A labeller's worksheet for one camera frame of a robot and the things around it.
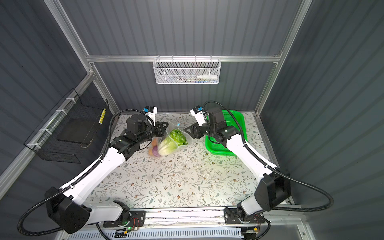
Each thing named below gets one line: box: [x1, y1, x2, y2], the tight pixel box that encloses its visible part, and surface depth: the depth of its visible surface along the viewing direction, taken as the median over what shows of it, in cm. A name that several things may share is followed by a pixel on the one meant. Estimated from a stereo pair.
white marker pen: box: [196, 74, 218, 80], surface depth 93 cm
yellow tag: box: [98, 108, 106, 125], surface depth 84 cm
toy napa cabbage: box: [158, 129, 189, 156], surface depth 83 cm
